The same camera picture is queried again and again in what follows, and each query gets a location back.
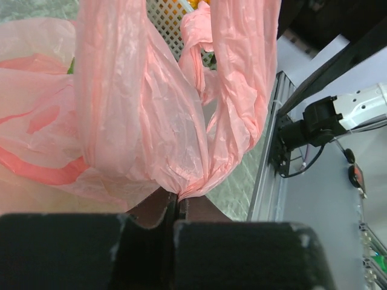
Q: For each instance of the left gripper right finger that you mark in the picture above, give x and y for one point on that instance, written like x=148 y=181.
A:
x=200 y=209

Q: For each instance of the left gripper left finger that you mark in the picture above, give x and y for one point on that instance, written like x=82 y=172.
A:
x=150 y=212

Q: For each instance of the pink plastic bag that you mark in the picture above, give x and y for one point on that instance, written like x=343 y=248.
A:
x=97 y=114

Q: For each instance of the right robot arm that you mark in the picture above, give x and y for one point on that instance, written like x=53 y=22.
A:
x=334 y=116

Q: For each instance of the white plastic fruit basket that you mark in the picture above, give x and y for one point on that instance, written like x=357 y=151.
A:
x=166 y=17

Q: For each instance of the aluminium rail frame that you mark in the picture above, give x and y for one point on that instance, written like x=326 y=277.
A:
x=268 y=193

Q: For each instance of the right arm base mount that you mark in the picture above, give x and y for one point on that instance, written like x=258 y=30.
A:
x=279 y=155

